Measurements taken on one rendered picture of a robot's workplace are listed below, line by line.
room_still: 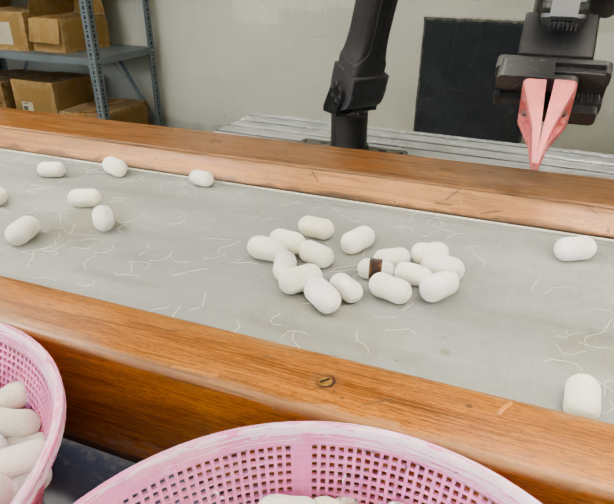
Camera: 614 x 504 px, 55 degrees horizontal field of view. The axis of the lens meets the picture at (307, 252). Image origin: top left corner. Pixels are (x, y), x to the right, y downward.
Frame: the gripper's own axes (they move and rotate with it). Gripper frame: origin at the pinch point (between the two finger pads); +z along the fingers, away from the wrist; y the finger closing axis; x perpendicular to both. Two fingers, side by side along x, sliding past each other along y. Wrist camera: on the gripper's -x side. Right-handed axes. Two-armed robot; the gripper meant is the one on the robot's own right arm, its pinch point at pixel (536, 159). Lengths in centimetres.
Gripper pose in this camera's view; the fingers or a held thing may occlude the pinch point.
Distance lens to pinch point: 59.6
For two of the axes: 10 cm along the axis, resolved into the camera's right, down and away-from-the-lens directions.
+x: 2.3, 3.9, 8.9
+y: 9.3, 1.7, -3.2
